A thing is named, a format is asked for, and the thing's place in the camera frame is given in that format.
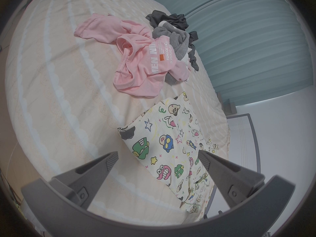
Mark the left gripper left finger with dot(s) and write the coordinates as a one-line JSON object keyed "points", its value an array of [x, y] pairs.
{"points": [[88, 179]]}

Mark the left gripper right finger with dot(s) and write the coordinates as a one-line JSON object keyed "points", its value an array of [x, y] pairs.
{"points": [[229, 179]]}

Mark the white printed pyjama top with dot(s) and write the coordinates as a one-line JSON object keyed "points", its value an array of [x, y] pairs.
{"points": [[160, 144]]}

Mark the bed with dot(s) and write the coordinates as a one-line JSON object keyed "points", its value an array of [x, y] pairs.
{"points": [[61, 95]]}

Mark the pile of clothes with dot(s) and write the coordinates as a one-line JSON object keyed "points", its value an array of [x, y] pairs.
{"points": [[172, 21]]}

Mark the grey bedside table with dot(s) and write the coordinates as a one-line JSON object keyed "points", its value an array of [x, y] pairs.
{"points": [[227, 104]]}

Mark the pink printed T-shirt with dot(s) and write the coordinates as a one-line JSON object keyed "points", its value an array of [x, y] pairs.
{"points": [[138, 78]]}

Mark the blue-green curtain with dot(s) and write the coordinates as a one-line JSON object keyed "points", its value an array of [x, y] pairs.
{"points": [[246, 46]]}

